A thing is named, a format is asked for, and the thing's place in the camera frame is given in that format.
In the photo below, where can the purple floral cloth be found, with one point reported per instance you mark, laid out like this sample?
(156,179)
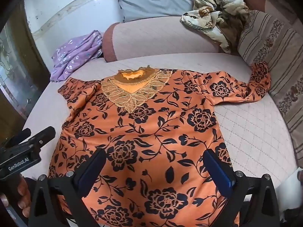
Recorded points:
(75,54)

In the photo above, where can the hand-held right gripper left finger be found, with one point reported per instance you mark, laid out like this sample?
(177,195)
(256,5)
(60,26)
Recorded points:
(91,170)

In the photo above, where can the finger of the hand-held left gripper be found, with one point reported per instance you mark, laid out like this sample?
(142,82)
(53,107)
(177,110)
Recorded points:
(20,136)
(41,134)

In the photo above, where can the orange black floral blouse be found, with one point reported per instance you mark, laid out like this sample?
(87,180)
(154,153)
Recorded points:
(151,134)

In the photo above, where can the person's left hand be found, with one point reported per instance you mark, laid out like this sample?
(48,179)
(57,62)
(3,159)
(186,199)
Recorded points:
(22,191)

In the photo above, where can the cream brown floral blanket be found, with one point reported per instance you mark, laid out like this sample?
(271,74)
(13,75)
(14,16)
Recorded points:
(217,16)

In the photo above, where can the pink quilted mattress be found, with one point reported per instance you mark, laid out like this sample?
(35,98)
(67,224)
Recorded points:
(248,127)

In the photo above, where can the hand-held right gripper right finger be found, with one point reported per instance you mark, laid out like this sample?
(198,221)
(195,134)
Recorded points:
(219,170)

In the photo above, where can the wooden glass door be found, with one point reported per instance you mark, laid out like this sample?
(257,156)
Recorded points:
(14,80)

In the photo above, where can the beige striped floral cushion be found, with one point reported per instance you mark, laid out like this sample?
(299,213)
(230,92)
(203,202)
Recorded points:
(277,61)

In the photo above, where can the pink quilted bolster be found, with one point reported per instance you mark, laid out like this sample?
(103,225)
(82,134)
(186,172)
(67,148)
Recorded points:
(163,36)

